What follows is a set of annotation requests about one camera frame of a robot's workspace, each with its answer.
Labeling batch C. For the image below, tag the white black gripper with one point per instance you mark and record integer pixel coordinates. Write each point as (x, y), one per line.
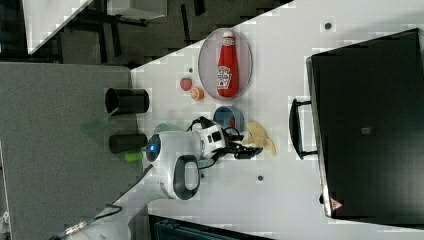
(214, 143)

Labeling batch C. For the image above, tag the yellow plush banana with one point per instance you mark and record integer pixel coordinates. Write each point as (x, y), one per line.
(258, 137)

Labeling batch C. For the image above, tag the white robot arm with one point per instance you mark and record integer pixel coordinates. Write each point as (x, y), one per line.
(179, 156)

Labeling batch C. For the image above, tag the black cylinder mug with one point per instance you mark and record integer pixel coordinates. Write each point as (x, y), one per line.
(126, 101)

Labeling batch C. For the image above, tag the small strawberry in bowl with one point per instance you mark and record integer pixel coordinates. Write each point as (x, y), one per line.
(232, 122)

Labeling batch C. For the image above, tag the blue bowl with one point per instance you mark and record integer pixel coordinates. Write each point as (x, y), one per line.
(223, 114)

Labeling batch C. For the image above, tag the plush orange slice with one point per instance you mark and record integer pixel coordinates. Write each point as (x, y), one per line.
(197, 93)

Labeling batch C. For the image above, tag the red plush ketchup bottle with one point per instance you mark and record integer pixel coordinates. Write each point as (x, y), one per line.
(227, 67)

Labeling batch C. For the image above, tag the green perforated colander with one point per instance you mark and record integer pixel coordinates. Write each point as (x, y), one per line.
(162, 127)

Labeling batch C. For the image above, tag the red plush strawberry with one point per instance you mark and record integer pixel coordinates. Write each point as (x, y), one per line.
(186, 84)

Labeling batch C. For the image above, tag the grey round plate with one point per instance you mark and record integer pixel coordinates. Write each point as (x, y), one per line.
(209, 58)

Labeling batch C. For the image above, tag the black toaster oven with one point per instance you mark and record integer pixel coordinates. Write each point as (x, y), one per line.
(368, 117)

